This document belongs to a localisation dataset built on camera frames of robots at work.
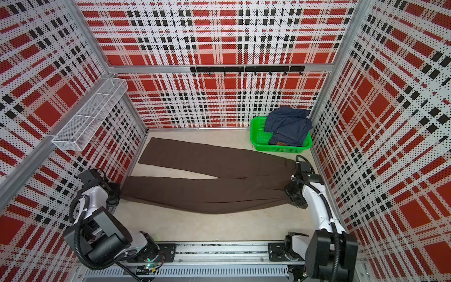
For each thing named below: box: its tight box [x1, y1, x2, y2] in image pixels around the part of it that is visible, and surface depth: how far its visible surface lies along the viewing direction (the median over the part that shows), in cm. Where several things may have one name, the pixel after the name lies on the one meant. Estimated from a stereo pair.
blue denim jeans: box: [264, 105, 313, 147], surface depth 116 cm
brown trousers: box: [120, 136, 297, 214], surface depth 103 cm
